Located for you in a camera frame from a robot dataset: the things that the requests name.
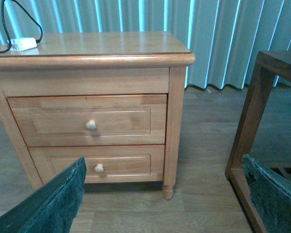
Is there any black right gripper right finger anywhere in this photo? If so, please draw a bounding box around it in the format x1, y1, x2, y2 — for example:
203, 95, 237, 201
242, 154, 291, 233

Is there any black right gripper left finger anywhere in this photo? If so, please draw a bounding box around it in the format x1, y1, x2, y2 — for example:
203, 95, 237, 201
0, 157, 87, 233

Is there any wooden drawer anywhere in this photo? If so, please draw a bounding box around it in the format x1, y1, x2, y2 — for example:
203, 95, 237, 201
8, 94, 167, 147
29, 145, 164, 183

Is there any white charger brick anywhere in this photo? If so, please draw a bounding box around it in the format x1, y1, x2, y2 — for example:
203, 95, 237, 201
10, 37, 37, 51

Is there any light wooden nightstand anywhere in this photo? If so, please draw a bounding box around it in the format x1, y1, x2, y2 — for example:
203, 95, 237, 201
0, 32, 195, 200

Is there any dark wooden side table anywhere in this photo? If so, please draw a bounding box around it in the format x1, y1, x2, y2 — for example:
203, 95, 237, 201
225, 50, 291, 233

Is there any white pleated curtain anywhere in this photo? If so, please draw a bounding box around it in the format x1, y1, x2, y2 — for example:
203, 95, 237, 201
0, 0, 291, 89

